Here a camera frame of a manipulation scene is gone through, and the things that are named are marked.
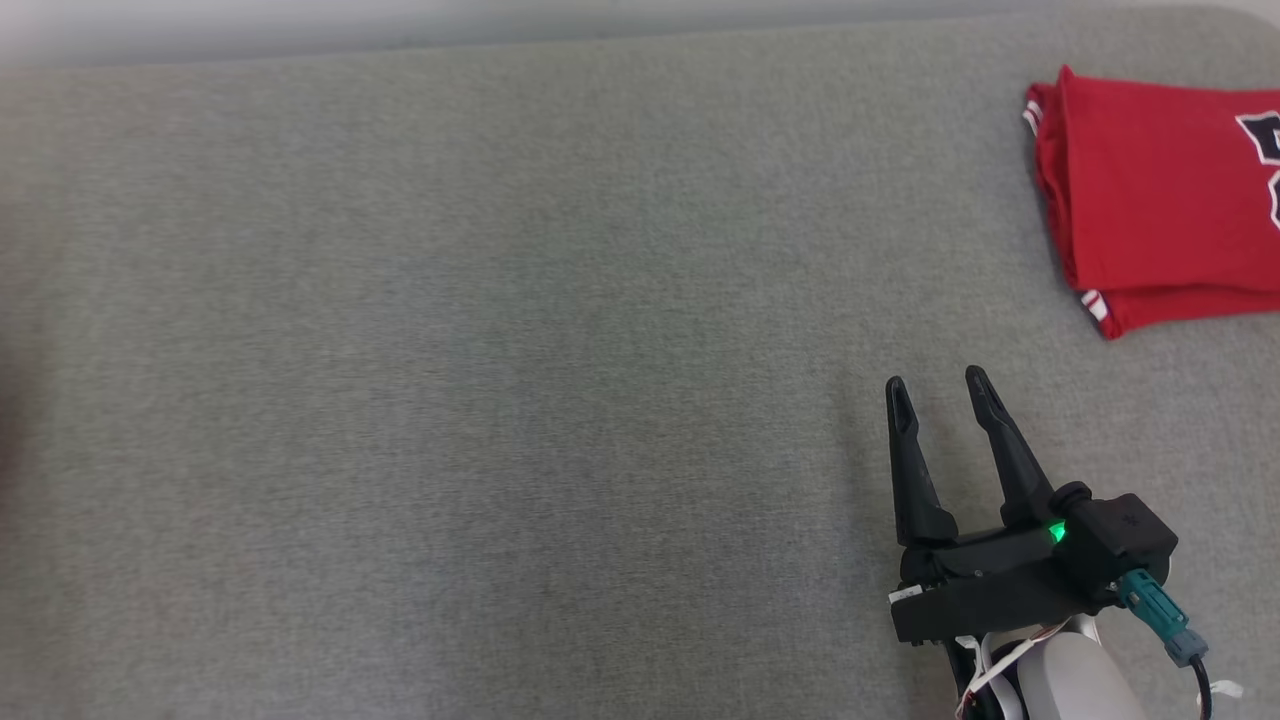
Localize red shirt with white sleeves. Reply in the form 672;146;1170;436
1021;64;1280;342

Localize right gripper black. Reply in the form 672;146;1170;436
884;365;1119;647

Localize grey fabric sofa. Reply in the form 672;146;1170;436
0;5;1280;720

